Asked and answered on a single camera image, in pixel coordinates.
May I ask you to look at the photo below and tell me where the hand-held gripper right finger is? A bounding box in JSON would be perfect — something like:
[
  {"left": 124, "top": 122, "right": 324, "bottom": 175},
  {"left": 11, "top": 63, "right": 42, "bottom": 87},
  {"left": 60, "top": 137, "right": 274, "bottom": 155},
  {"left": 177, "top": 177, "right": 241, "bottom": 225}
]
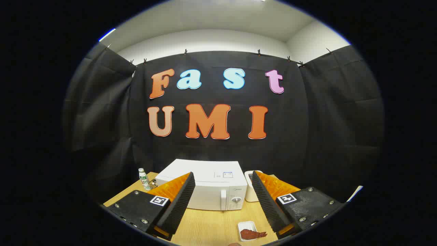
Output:
[{"left": 252, "top": 170, "right": 345, "bottom": 240}]

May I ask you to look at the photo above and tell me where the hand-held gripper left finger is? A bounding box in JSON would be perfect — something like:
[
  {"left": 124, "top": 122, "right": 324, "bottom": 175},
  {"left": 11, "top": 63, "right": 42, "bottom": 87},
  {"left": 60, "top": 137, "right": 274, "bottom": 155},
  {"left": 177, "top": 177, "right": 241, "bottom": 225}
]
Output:
[{"left": 104, "top": 172, "right": 196, "bottom": 241}]

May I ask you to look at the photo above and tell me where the red meat slice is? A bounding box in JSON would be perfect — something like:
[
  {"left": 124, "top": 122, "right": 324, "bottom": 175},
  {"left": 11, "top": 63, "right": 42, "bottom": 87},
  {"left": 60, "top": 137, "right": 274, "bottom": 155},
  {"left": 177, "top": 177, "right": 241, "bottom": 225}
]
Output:
[{"left": 240, "top": 229, "right": 267, "bottom": 241}]

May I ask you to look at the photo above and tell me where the white microwave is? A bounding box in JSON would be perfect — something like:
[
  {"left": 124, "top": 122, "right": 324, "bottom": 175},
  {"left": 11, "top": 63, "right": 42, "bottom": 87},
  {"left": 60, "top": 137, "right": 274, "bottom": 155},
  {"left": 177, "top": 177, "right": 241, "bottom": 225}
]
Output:
[{"left": 155, "top": 159, "right": 248, "bottom": 211}]

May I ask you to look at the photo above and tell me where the white toaster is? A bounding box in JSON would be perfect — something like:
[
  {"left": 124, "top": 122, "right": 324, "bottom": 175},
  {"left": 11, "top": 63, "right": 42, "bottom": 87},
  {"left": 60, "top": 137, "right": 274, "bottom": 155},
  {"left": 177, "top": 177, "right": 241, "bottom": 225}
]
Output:
[{"left": 244, "top": 170, "right": 263, "bottom": 202}]

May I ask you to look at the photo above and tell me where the white rectangular dish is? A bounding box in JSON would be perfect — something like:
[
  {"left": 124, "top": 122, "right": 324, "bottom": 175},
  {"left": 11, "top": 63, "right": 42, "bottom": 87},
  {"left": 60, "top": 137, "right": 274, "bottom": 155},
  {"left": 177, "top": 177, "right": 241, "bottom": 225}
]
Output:
[{"left": 237, "top": 221, "right": 257, "bottom": 241}]

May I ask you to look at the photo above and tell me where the white bottle with green label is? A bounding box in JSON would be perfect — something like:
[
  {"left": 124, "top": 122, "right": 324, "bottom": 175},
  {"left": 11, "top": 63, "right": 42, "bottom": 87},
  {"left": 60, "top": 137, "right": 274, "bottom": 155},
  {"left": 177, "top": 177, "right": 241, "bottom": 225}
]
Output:
[{"left": 138, "top": 168, "right": 152, "bottom": 191}]

